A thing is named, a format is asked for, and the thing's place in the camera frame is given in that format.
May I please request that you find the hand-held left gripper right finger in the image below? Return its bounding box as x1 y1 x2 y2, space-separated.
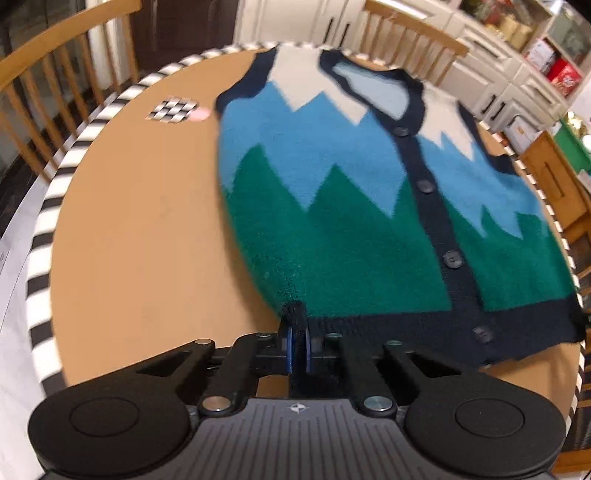
302 323 468 418

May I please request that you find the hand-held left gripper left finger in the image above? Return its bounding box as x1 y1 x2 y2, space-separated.
134 322 295 416

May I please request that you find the knitted vest blue green navy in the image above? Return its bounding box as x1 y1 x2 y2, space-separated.
215 45 588 367

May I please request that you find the round table striped rim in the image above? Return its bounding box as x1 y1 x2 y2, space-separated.
25 41 591 416

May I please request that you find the black white checkered card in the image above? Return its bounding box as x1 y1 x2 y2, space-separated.
147 97 198 124

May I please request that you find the wooden side cabinet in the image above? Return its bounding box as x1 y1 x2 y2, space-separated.
519 131 591 243

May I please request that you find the white storage box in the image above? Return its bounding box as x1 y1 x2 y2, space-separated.
502 115 542 154

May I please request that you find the wooden spindle chair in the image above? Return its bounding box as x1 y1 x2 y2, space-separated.
0 0 141 185
358 0 469 88

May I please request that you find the green box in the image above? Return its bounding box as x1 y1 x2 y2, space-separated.
554 119 591 172

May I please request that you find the red printed box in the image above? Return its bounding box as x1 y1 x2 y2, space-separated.
549 59 583 97

